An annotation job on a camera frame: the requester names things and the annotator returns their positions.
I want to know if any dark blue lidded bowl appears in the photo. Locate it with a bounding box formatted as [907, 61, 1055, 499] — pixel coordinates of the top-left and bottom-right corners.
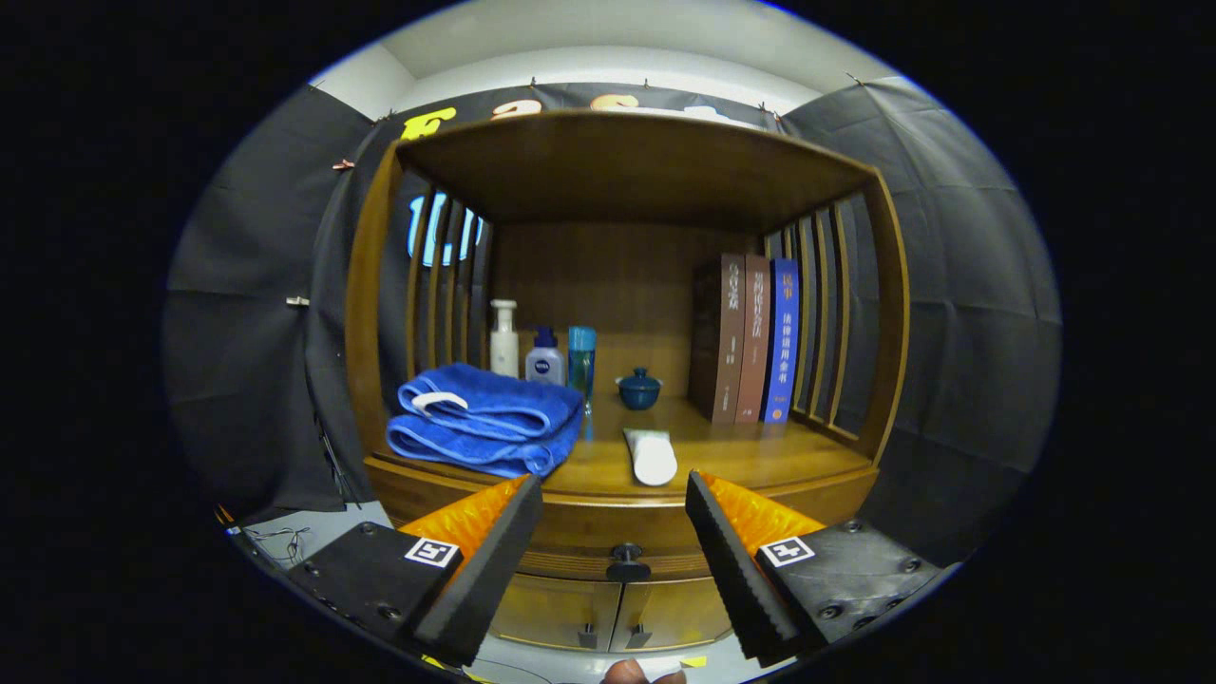
[616, 368, 664, 411]

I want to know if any clear teal bottle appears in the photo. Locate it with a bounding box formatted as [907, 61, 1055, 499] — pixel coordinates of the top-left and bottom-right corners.
[568, 326, 598, 419]

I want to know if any wooden cabinet door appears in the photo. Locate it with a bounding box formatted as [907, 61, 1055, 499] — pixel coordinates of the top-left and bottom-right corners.
[608, 578, 732, 653]
[489, 573, 623, 653]

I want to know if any thin floor cable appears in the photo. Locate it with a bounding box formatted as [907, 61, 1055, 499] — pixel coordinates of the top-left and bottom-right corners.
[249, 525, 313, 563]

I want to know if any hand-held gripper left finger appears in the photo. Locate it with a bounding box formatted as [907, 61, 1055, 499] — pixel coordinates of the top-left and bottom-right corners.
[285, 473, 544, 669]

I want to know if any blue folded towel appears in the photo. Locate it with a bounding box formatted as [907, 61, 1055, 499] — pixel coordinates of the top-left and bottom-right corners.
[386, 362, 585, 479]

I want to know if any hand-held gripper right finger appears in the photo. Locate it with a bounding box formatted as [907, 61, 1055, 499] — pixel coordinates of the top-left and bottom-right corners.
[684, 470, 946, 664]

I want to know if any wooden cabinet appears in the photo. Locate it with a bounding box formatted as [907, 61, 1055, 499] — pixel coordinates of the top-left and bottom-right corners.
[344, 109, 911, 655]

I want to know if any white bottle with blue cap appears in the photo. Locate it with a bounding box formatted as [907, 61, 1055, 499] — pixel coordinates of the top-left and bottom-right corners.
[525, 327, 566, 387]

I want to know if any wooden countertop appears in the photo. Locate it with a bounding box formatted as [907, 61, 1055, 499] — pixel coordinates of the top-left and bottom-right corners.
[366, 385, 880, 500]

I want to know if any reddish brown book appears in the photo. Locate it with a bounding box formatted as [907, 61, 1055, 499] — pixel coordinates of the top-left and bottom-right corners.
[734, 255, 772, 425]

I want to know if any blue book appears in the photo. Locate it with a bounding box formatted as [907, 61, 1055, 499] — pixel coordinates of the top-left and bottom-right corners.
[760, 258, 801, 424]

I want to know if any white tube with green end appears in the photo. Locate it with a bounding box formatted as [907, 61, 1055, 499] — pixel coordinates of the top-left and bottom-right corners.
[622, 427, 679, 487]

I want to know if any dark brown book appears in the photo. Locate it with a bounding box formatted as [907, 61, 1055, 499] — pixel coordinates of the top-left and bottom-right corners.
[691, 253, 747, 425]

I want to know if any white pump bottle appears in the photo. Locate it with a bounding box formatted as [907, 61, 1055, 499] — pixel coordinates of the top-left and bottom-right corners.
[489, 299, 521, 379]

